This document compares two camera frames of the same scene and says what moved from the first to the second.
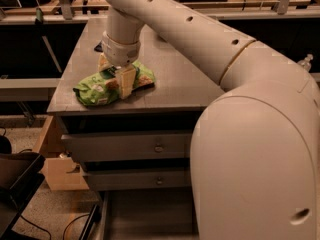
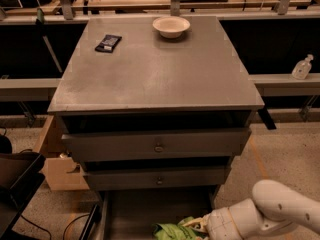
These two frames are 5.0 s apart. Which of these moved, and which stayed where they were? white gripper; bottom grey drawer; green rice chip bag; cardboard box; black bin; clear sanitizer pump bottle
Moved: green rice chip bag; white gripper
Stayed: black bin; bottom grey drawer; cardboard box; clear sanitizer pump bottle
